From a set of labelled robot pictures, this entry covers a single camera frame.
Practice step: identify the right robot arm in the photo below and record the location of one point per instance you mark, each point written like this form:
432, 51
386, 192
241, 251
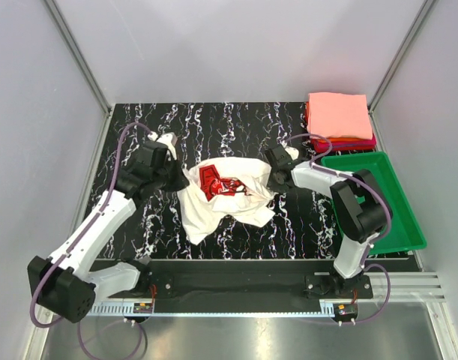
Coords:
361, 209

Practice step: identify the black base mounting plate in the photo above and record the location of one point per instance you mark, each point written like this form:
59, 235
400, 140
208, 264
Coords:
259, 282

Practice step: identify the right aluminium frame post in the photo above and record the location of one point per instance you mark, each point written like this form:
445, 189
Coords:
408, 41

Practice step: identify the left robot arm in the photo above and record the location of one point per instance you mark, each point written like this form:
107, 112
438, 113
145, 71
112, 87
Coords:
64, 282

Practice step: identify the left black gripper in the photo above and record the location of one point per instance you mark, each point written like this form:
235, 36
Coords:
181, 181

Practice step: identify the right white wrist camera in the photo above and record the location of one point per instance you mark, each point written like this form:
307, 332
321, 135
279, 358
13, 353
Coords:
293, 152

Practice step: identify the left aluminium frame post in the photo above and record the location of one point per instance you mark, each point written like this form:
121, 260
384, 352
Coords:
69, 39

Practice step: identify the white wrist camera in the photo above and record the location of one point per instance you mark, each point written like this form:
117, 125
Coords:
293, 152
168, 139

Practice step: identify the green plastic bin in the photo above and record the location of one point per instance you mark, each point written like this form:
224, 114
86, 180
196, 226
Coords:
405, 234

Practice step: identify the white slotted cable duct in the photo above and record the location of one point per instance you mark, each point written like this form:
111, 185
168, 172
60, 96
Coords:
166, 309

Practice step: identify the white t shirt red print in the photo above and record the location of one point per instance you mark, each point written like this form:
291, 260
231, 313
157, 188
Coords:
220, 187

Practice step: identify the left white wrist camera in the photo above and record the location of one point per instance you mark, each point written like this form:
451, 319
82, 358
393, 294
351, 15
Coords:
168, 139

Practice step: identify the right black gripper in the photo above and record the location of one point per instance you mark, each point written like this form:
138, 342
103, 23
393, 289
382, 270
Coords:
275, 187

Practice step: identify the aluminium frame post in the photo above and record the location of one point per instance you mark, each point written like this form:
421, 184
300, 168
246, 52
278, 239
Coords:
69, 39
408, 41

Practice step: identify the orange folded t shirt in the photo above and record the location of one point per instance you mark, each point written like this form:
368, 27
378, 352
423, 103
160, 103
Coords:
306, 116

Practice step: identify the aluminium front rail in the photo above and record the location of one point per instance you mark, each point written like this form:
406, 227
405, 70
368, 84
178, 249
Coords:
407, 287

